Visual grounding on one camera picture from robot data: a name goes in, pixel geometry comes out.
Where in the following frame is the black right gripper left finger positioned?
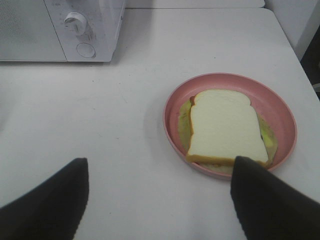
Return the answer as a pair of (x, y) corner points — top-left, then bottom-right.
(0, 158), (89, 240)

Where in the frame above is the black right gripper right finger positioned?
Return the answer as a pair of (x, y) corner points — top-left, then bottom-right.
(230, 156), (320, 240)

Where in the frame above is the toast sandwich with lettuce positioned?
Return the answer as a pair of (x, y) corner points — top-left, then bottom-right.
(177, 89), (278, 174)

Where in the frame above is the pink round plate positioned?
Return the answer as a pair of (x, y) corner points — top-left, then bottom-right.
(162, 73), (297, 171)

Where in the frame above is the round white door button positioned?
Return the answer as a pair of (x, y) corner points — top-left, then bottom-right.
(76, 42), (96, 58)

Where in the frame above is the white timer knob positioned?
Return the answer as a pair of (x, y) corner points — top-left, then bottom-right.
(64, 11), (88, 36)

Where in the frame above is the white microwave oven body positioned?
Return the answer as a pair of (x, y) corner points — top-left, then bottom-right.
(0, 0), (126, 63)

